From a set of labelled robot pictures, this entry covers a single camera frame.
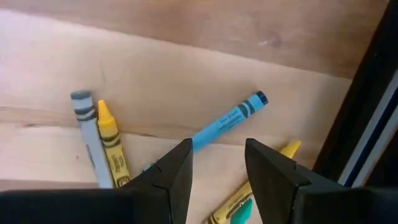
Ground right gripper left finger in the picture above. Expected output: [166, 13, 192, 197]
[0, 138, 194, 224]

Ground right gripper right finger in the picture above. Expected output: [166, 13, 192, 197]
[244, 138, 398, 224]

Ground yellow crayon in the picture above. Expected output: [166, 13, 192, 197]
[96, 99, 131, 189]
[203, 140, 302, 224]

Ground green crayon piece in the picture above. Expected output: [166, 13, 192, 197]
[229, 198, 253, 224]

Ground blue crayon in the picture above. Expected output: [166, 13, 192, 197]
[142, 90, 269, 172]

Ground black right frame rails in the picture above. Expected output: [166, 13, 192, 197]
[312, 0, 398, 189]

